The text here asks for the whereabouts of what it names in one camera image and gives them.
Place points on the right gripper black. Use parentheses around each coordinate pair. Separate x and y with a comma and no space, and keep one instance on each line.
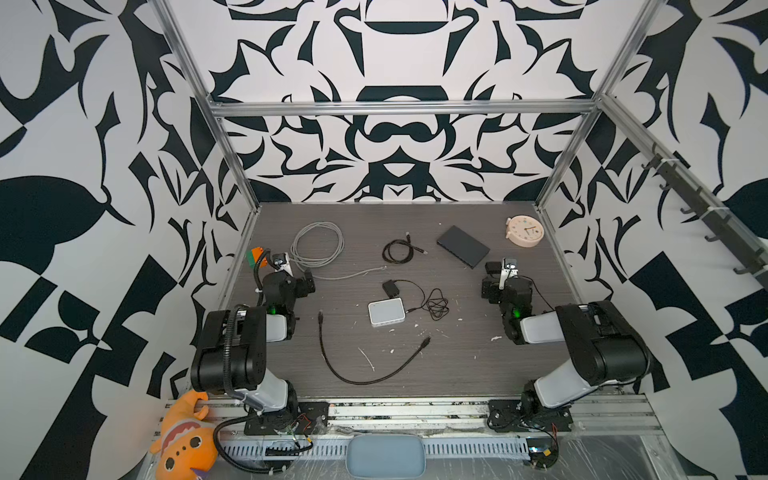
(492,288)

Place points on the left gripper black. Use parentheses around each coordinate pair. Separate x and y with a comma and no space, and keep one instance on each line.
(303,285)

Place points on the black wall hook rail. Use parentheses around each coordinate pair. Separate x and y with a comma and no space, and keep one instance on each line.
(701,204)

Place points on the orange green toy block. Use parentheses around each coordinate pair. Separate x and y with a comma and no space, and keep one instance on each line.
(257,258)

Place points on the grey blue cushion pad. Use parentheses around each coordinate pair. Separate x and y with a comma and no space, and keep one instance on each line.
(386,456)

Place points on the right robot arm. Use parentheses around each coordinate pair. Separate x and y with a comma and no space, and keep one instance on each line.
(603,348)

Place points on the black flat switch box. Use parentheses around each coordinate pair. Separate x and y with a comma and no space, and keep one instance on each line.
(463,246)

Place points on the black power adapter with cable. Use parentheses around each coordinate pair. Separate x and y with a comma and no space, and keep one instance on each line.
(434,302)

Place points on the white network switch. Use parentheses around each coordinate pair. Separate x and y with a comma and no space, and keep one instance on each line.
(386,312)

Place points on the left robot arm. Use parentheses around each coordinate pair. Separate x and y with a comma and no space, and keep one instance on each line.
(231,355)

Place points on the orange plush fish toy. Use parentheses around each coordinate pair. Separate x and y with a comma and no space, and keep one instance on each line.
(186,445)

